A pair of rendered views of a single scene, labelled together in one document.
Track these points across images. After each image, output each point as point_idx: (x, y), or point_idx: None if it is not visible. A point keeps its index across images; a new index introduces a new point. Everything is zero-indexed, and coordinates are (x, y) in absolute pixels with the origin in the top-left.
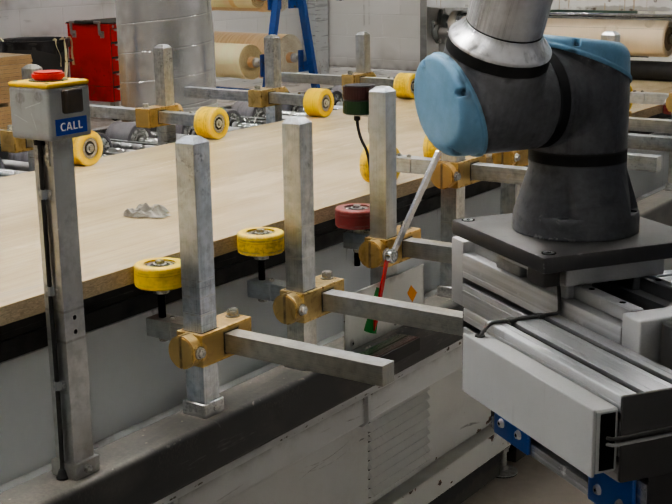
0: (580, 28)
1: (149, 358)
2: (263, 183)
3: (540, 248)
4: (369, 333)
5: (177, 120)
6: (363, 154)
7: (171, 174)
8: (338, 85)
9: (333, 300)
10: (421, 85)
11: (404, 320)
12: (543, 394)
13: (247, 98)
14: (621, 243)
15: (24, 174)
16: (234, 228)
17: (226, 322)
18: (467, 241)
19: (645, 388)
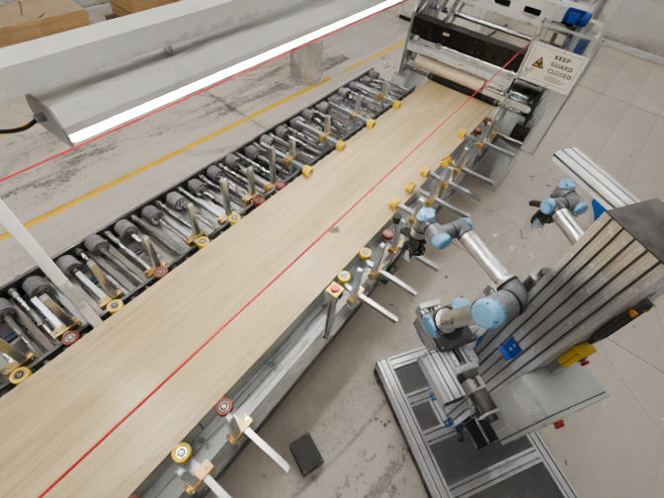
0: (456, 74)
1: (335, 279)
2: (361, 203)
3: (441, 343)
4: (386, 268)
5: (330, 141)
6: (390, 203)
7: (334, 190)
8: (371, 71)
9: (381, 274)
10: (425, 320)
11: (398, 286)
12: (435, 386)
13: (348, 114)
14: (457, 342)
15: (292, 183)
16: (358, 245)
17: (359, 292)
18: (422, 308)
19: (456, 396)
